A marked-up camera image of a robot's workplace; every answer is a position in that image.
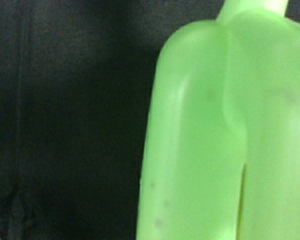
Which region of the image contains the green toy watering can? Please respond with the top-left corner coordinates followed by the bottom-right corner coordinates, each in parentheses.
top-left (136, 0), bottom-right (300, 240)

